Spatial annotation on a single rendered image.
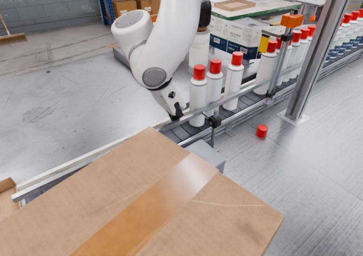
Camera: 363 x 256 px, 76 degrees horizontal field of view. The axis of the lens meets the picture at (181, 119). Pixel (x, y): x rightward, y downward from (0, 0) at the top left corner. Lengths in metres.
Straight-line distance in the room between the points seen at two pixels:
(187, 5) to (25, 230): 0.40
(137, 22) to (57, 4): 4.59
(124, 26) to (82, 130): 0.50
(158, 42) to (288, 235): 0.51
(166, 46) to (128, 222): 0.28
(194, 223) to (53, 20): 4.93
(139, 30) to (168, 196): 0.31
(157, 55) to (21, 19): 4.71
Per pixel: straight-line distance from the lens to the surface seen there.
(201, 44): 0.99
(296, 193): 0.72
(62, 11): 5.08
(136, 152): 0.36
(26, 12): 5.05
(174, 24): 0.43
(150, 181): 0.32
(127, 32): 0.48
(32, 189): 0.59
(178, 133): 0.73
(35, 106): 1.11
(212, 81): 0.70
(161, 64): 0.43
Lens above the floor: 1.38
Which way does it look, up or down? 39 degrees down
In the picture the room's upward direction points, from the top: straight up
